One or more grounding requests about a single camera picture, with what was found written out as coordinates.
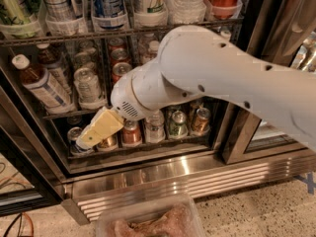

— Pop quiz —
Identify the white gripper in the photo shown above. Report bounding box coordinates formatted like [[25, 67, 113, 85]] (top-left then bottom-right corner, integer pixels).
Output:
[[76, 72, 155, 149]]

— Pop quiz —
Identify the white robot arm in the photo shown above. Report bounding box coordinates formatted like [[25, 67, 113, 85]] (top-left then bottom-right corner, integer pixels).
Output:
[[76, 26, 316, 151]]

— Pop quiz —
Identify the gold can bottom shelf left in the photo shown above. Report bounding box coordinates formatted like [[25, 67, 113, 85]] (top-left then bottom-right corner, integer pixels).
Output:
[[97, 134, 118, 152]]

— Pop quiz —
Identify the gold can shelf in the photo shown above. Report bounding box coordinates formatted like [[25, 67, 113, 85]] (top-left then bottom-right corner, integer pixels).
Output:
[[97, 134, 118, 152], [191, 108, 210, 134]]

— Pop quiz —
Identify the red can bottom shelf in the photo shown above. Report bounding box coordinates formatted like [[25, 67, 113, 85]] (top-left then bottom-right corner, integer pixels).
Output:
[[122, 120, 142, 147]]

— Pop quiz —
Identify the blue pepsi can bottom shelf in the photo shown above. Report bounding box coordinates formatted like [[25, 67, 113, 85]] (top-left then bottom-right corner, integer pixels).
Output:
[[67, 126, 93, 156]]

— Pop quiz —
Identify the silver can middle shelf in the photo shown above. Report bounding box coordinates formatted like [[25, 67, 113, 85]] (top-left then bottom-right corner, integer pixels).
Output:
[[74, 67, 106, 110]]

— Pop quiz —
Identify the small water bottle bottom shelf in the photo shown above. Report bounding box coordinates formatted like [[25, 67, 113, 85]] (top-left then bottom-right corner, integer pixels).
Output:
[[145, 110, 165, 143]]

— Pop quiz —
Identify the red cola can front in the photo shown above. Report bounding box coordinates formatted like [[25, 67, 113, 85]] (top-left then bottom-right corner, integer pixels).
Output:
[[112, 62, 132, 84]]

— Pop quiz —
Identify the green can bottom shelf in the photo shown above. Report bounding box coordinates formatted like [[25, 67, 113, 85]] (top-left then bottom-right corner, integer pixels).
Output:
[[168, 111, 188, 139]]

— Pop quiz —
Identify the clear water bottle middle shelf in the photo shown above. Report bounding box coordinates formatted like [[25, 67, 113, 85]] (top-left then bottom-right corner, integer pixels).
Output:
[[140, 40, 160, 64]]

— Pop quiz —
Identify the gold can bottom shelf right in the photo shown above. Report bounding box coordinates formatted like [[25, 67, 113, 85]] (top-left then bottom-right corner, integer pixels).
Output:
[[191, 108, 210, 134]]

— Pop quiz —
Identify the steel fridge vent grille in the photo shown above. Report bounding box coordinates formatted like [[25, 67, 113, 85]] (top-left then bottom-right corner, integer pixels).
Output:
[[61, 148, 316, 225]]

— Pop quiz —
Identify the blue white can top shelf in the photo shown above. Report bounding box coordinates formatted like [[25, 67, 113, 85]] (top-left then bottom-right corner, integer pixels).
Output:
[[92, 0, 128, 32]]

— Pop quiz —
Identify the white arizona can top shelf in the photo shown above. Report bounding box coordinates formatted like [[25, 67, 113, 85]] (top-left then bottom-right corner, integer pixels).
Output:
[[133, 0, 167, 28]]

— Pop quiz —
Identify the clear bottle top shelf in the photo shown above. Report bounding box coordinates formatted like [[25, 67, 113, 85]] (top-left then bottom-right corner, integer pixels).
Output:
[[165, 0, 206, 25]]

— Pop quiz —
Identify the tea bottle right middle shelf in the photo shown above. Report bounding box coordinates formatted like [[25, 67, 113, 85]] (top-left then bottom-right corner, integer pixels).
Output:
[[220, 30, 231, 40]]

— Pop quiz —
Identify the tea bottle white cap left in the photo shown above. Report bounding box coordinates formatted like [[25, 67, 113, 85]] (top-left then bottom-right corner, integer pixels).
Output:
[[12, 54, 72, 115]]

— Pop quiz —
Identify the clear plastic bin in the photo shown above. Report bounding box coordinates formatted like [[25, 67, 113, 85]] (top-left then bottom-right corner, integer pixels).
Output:
[[96, 195, 206, 237]]

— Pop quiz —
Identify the orange cable on floor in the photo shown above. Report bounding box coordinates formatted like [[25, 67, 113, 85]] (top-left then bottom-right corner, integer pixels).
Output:
[[2, 211, 36, 237]]

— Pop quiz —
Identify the top wire shelf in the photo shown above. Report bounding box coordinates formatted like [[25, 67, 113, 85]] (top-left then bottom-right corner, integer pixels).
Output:
[[0, 17, 244, 47]]

